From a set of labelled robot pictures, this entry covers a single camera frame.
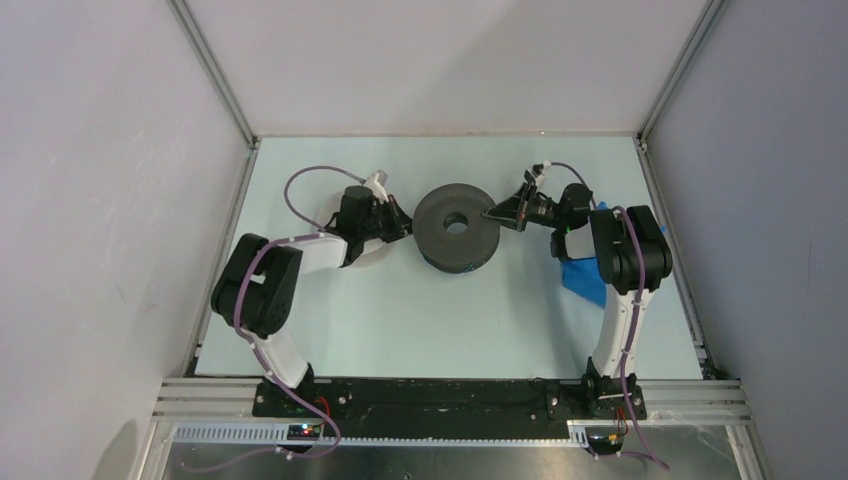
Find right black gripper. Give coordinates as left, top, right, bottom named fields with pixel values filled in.
left=483, top=182, right=567, bottom=231

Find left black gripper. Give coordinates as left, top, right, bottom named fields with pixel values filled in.
left=358, top=194, right=421, bottom=244

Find black cable spool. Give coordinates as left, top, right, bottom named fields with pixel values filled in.
left=412, top=183, right=501, bottom=274

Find white cable spool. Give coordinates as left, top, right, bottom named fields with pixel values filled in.
left=315, top=193, right=395, bottom=269

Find blue plastic bin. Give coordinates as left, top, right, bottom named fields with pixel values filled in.
left=561, top=205, right=673, bottom=307

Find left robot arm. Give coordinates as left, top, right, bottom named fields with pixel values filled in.
left=210, top=186, right=413, bottom=417

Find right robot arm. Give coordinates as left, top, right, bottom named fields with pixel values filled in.
left=482, top=182, right=673, bottom=419

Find left controller board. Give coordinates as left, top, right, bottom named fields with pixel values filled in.
left=286, top=424, right=323, bottom=442

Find controller board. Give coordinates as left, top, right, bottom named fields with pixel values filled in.
left=286, top=424, right=323, bottom=442
left=586, top=433, right=626, bottom=458

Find right controller board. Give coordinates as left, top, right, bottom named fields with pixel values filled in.
left=586, top=433, right=626, bottom=458

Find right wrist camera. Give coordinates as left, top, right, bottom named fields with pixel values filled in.
left=524, top=161, right=552, bottom=190

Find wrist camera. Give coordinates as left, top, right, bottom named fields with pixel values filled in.
left=362, top=169, right=389, bottom=204
left=524, top=161, right=552, bottom=190

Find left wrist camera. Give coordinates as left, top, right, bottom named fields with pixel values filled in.
left=362, top=169, right=389, bottom=204

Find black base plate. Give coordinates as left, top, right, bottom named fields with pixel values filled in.
left=252, top=377, right=647, bottom=439

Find white slotted cable duct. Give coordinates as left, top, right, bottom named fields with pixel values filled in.
left=172, top=422, right=587, bottom=448

